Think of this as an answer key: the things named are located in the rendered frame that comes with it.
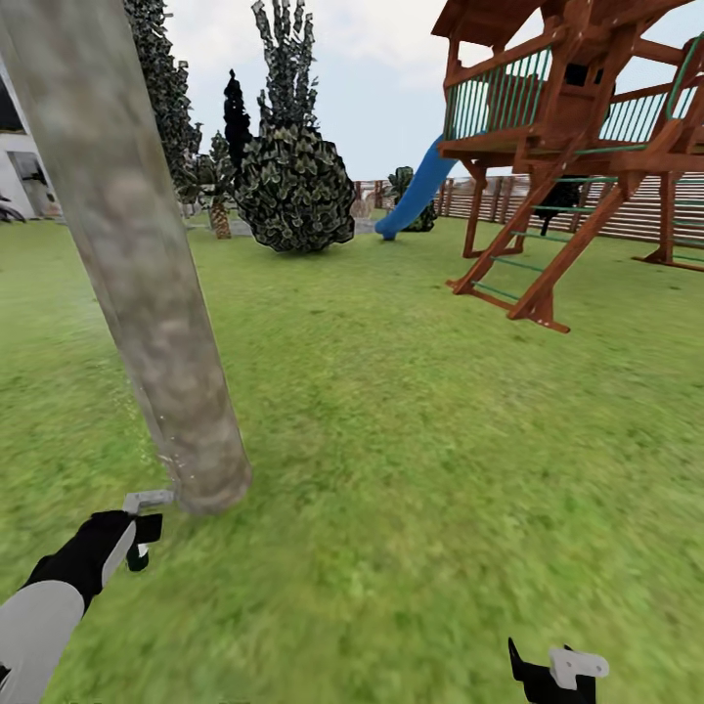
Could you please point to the pesticide atomizer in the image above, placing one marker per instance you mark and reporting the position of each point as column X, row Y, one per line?
column 138, row 557

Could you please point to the garden chair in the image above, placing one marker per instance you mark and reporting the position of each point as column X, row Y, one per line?
column 362, row 209

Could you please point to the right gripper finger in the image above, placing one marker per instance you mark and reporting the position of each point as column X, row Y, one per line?
column 517, row 663

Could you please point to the fixed window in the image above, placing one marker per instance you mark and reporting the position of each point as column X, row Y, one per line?
column 36, row 185

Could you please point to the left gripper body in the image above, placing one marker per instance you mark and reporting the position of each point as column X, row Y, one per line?
column 148, row 528

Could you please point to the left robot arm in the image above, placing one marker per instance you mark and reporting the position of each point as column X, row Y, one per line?
column 38, row 620

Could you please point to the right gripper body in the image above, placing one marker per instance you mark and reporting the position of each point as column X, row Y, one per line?
column 541, row 688

